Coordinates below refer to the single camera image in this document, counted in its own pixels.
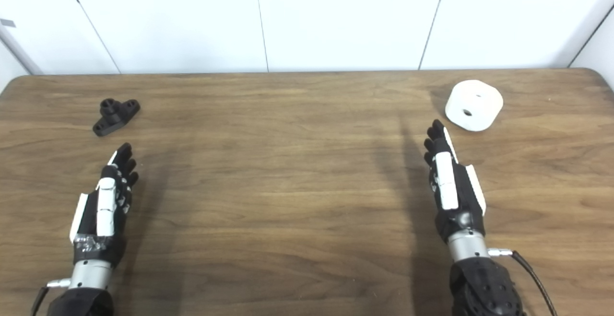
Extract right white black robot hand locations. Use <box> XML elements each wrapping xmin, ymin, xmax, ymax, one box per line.
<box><xmin>424</xmin><ymin>119</ymin><xmax>487</xmax><ymax>246</ymax></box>

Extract round white piece with holes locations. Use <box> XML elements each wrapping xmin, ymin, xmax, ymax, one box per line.
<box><xmin>445</xmin><ymin>80</ymin><xmax>504</xmax><ymax>132</ymax></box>

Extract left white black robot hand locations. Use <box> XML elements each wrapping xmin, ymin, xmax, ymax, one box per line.
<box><xmin>70</xmin><ymin>143</ymin><xmax>139</xmax><ymax>268</ymax></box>

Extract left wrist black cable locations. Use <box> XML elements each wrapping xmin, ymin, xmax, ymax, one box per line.
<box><xmin>31</xmin><ymin>279</ymin><xmax>71</xmax><ymax>316</ymax></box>

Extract grey wall corner strip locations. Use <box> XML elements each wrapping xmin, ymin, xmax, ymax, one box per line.
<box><xmin>0</xmin><ymin>21</ymin><xmax>44</xmax><ymax>75</ymax></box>

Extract black flanged holder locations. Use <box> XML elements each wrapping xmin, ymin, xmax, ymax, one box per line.
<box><xmin>93</xmin><ymin>98</ymin><xmax>141</xmax><ymax>137</ymax></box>

